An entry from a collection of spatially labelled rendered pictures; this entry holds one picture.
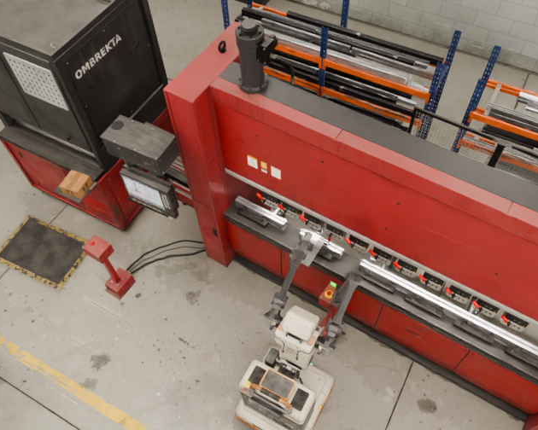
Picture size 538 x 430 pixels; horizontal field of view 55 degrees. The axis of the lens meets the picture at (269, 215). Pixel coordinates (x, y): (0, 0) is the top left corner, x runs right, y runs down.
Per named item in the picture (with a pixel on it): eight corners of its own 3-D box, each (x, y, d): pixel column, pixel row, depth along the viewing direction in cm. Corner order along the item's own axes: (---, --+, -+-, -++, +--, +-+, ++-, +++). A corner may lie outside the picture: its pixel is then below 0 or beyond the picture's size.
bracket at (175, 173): (143, 183, 448) (141, 179, 443) (160, 165, 460) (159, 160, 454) (179, 203, 436) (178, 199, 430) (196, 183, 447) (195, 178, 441)
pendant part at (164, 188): (130, 200, 427) (118, 172, 397) (138, 188, 433) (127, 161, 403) (175, 219, 415) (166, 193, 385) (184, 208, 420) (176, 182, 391)
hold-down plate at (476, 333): (453, 325, 396) (453, 323, 394) (455, 319, 399) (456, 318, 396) (491, 345, 387) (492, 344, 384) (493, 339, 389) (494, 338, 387)
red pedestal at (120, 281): (104, 290, 519) (76, 249, 450) (121, 271, 530) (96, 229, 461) (119, 300, 513) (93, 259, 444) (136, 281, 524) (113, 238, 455)
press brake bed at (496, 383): (232, 260, 533) (224, 216, 465) (243, 246, 543) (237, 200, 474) (523, 423, 438) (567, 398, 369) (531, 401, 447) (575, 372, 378)
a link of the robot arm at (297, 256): (289, 255, 352) (302, 261, 351) (294, 246, 364) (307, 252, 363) (270, 305, 372) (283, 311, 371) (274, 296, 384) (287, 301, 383)
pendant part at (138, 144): (128, 203, 442) (98, 136, 372) (145, 183, 454) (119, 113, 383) (178, 226, 428) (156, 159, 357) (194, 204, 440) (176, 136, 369)
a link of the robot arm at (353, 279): (349, 273, 352) (363, 279, 352) (347, 270, 365) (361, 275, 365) (324, 332, 357) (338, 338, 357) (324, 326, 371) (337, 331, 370)
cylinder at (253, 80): (232, 87, 344) (225, 26, 306) (254, 65, 356) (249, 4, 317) (275, 106, 334) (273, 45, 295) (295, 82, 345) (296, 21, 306)
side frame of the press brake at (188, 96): (207, 257, 537) (161, 89, 346) (252, 200, 576) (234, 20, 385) (226, 268, 529) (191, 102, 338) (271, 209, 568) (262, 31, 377)
